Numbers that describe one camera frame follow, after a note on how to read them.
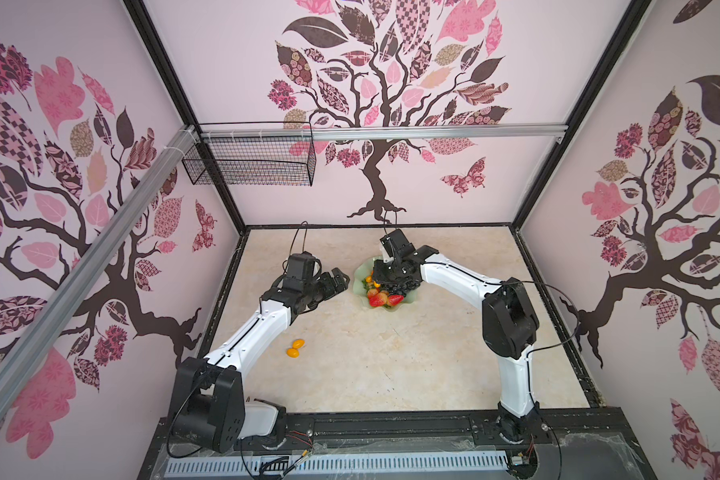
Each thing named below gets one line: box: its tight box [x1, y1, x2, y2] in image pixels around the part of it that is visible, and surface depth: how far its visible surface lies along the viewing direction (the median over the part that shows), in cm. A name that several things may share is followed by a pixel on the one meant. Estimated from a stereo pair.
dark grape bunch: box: [381, 278, 423, 296], surface depth 97 cm
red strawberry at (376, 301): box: [369, 294, 385, 307], surface depth 95 cm
